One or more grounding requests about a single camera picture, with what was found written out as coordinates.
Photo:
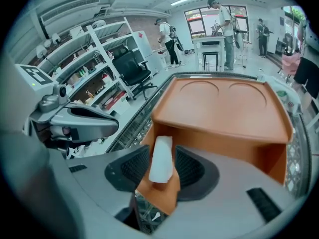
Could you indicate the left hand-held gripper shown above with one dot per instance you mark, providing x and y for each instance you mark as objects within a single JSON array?
[{"x": 46, "y": 101}]

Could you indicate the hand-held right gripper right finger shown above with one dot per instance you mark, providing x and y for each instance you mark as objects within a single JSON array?
[{"x": 194, "y": 175}]

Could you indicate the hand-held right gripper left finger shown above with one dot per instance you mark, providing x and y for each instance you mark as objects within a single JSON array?
[{"x": 129, "y": 168}]

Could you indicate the small white item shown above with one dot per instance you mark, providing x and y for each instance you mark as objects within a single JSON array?
[{"x": 161, "y": 158}]

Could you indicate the orange box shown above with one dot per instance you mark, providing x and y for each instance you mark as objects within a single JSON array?
[{"x": 224, "y": 113}]

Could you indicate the white cardboard box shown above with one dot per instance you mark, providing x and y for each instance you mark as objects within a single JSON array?
[{"x": 119, "y": 103}]

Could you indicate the black office chair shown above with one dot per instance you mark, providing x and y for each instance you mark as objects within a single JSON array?
[{"x": 130, "y": 70}]

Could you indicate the white metal shelf rack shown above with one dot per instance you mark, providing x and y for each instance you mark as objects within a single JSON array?
[{"x": 104, "y": 56}]

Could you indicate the white cabinet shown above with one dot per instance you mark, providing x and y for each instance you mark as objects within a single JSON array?
[{"x": 147, "y": 51}]

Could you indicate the white plastic bag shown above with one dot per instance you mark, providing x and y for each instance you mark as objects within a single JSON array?
[{"x": 286, "y": 98}]

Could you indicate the black stool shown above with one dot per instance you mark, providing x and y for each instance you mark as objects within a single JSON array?
[{"x": 210, "y": 54}]

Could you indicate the white high table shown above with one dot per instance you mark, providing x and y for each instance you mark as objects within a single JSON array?
[{"x": 208, "y": 43}]

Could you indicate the dark framed window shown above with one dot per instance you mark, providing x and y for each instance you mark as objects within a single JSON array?
[{"x": 197, "y": 21}]

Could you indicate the pink chair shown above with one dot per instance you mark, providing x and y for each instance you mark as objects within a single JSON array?
[{"x": 290, "y": 63}]

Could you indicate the ceiling light strip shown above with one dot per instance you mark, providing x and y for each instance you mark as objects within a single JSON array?
[{"x": 185, "y": 0}]

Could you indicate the wall air conditioner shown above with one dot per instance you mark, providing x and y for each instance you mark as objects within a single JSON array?
[{"x": 69, "y": 7}]

